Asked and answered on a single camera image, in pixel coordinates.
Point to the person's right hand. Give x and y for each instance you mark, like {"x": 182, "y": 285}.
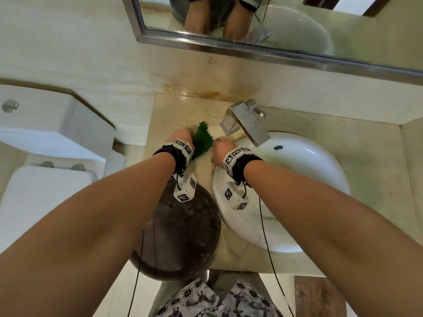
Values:
{"x": 221, "y": 150}

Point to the white round sink basin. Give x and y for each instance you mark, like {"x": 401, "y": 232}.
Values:
{"x": 304, "y": 161}

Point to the dark round metal tray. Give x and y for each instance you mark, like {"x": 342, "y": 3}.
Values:
{"x": 185, "y": 237}

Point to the person's left hand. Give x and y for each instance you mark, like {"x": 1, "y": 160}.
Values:
{"x": 181, "y": 135}

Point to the white toilet tank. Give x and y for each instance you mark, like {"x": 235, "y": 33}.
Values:
{"x": 49, "y": 122}

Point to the person's right forearm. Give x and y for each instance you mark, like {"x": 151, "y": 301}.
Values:
{"x": 330, "y": 237}

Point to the patterned white shirt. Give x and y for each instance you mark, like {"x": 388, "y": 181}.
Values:
{"x": 198, "y": 300}

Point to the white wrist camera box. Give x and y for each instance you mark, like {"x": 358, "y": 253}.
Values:
{"x": 185, "y": 189}
{"x": 234, "y": 196}

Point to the black wristband with marker tags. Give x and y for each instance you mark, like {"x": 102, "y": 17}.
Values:
{"x": 241, "y": 165}
{"x": 176, "y": 155}

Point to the white toilet lid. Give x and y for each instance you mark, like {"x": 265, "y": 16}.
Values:
{"x": 43, "y": 201}

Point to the green cloth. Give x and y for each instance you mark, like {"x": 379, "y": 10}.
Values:
{"x": 202, "y": 140}

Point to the grey trousers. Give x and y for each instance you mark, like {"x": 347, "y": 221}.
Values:
{"x": 224, "y": 280}

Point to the person's left forearm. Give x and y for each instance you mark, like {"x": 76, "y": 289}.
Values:
{"x": 72, "y": 247}

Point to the chrome square faucet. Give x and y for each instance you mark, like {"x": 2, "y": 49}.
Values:
{"x": 248, "y": 122}

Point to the metal framed wall mirror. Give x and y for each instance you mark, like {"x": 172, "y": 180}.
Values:
{"x": 363, "y": 36}

